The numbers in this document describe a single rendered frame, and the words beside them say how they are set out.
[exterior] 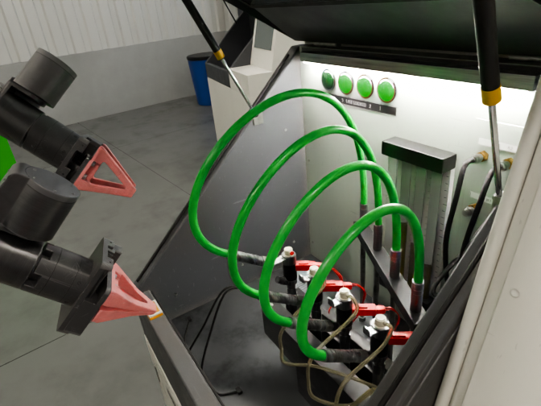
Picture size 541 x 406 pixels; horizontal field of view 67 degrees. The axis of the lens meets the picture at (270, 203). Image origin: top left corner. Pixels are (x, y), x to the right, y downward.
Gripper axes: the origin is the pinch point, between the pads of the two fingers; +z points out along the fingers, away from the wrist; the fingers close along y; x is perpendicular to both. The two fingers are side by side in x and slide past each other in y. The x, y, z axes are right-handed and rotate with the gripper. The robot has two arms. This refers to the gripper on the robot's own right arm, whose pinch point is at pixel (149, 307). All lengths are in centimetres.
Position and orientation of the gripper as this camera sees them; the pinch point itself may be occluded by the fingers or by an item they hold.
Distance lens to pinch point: 56.7
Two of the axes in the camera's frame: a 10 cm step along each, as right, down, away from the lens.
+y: 5.9, -7.9, -1.6
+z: 7.4, 4.5, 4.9
